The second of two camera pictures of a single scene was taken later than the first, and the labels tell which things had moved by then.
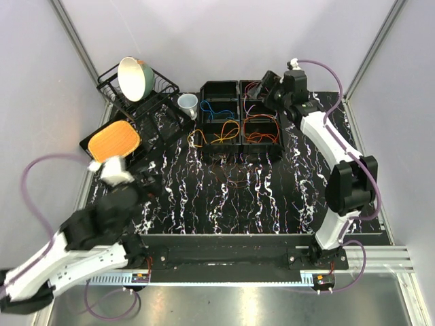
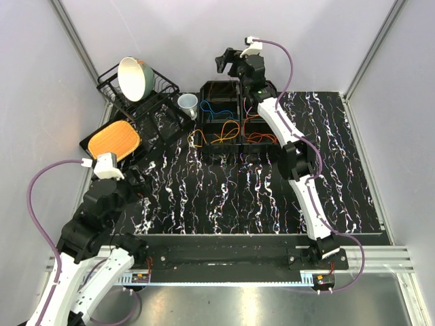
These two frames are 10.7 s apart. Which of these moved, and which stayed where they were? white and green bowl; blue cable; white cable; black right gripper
Moved: black right gripper
Stayed: white and green bowl; blue cable; white cable
